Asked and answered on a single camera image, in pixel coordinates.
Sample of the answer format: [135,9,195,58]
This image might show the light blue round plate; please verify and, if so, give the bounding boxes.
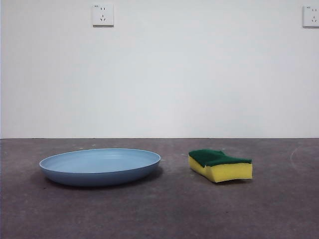
[39,148,162,187]

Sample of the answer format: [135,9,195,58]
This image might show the green and yellow sponge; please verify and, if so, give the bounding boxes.
[188,148,253,184]

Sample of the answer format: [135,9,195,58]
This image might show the white wall socket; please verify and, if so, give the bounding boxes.
[303,5,319,28]
[92,3,115,27]

